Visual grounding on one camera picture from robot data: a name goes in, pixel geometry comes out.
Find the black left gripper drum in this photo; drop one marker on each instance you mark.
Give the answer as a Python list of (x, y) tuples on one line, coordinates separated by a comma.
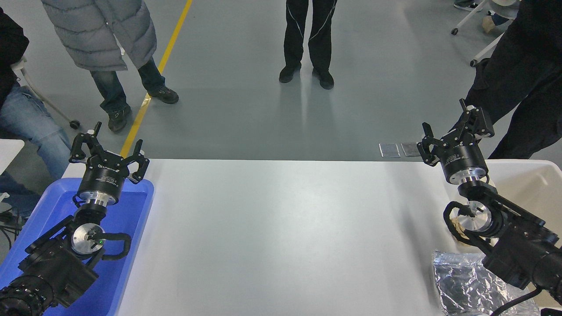
[(103, 177)]

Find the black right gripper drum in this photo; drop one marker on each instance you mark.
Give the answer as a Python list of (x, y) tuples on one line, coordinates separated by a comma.
[(464, 161)]

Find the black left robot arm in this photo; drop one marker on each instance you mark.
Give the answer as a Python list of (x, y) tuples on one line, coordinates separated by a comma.
[(52, 267)]

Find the silver floor plate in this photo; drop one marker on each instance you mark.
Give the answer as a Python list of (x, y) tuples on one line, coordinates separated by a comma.
[(389, 150), (411, 149)]

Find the blue plastic tray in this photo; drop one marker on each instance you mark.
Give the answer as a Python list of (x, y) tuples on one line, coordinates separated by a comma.
[(127, 210)]

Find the person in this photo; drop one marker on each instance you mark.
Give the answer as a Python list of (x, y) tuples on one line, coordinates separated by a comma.
[(522, 66), (467, 5), (498, 19), (318, 39), (30, 123), (96, 35)]

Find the crumpled tan paper ball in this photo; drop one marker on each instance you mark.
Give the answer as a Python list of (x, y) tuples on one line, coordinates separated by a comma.
[(457, 228)]

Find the small white table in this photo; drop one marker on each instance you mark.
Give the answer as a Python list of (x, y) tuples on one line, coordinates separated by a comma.
[(9, 153)]

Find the white chair legs with casters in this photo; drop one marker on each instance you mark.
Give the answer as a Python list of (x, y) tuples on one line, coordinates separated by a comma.
[(485, 52)]

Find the large pale bin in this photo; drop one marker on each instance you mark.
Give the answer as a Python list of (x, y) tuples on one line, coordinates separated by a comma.
[(535, 188)]

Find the white chair frame with caster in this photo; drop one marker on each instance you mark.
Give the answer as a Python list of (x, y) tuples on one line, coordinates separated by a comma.
[(57, 110)]

